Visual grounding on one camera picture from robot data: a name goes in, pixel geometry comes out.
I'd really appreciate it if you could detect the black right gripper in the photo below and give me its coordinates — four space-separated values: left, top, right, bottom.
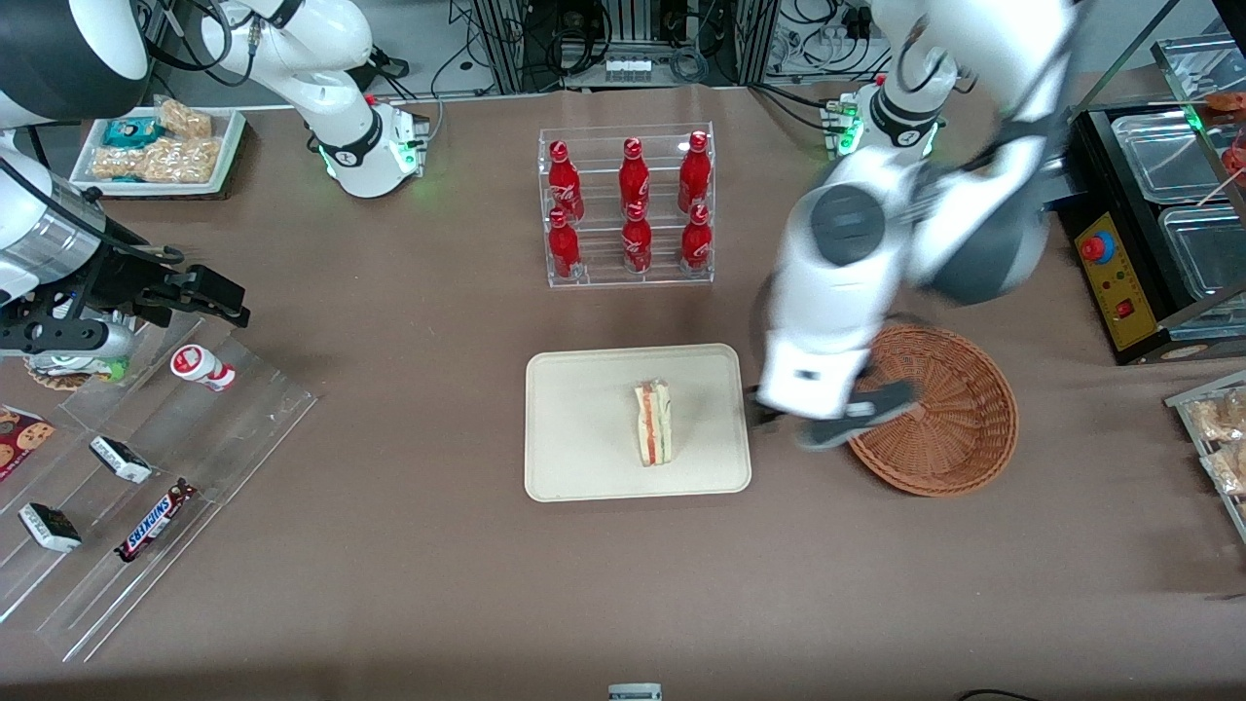
58 245 251 329

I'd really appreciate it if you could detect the triangular layered sandwich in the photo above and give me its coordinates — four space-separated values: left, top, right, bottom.
634 379 674 467

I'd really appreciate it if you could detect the small wicker basket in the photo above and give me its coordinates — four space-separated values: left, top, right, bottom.
24 352 129 392

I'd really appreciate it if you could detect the white snack tray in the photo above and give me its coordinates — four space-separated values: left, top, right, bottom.
70 105 246 199

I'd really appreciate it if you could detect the cream rectangular tray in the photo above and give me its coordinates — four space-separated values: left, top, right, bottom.
524 343 752 503

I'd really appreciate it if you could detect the large brown wicker basket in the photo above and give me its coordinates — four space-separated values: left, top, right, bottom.
845 324 1019 498

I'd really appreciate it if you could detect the red white yogurt drink bottle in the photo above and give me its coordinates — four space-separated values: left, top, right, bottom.
170 344 237 392

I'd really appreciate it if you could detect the peanut brittle packet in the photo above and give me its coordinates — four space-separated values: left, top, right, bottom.
142 136 223 185
156 97 213 139
91 144 147 182

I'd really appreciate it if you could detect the clear acrylic stepped display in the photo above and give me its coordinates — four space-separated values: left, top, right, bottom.
0 312 320 665

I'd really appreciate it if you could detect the teal snack packet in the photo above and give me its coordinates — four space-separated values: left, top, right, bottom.
103 117 160 149

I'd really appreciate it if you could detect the black white snack box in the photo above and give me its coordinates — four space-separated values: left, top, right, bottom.
89 435 154 485
18 502 83 554

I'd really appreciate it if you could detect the red cola bottle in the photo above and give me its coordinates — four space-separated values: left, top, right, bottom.
678 130 713 213
620 137 651 210
622 202 654 275
548 140 585 221
547 208 583 280
680 203 713 271

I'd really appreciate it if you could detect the clear acrylic bottle rack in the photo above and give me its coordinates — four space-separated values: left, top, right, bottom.
537 123 716 288

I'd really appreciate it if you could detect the chocolate chip cookie packet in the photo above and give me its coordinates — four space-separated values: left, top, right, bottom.
0 407 56 483

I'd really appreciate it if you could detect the Snickers chocolate bar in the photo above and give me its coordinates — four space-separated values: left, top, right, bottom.
114 478 197 564

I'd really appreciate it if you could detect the black food warmer appliance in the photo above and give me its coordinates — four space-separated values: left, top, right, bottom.
1059 102 1246 367

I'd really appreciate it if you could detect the clear acrylic pastry shelf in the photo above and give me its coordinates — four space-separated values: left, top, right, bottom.
1165 370 1246 544

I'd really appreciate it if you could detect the wrapped pastry pack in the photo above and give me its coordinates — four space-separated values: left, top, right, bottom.
1202 443 1246 498
1190 389 1246 444

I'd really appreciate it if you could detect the steel food pan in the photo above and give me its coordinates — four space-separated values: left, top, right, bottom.
1112 112 1220 205
1154 37 1246 110
1160 206 1246 303

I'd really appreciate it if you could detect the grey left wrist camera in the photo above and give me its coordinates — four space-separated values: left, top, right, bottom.
796 378 922 452

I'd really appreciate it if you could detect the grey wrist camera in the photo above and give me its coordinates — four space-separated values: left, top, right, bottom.
0 316 137 359
796 378 922 452

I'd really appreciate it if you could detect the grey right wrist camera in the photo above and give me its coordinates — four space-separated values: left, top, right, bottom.
0 316 137 359

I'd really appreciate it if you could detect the aluminium frame rack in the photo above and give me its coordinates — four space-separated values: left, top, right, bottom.
474 0 775 93

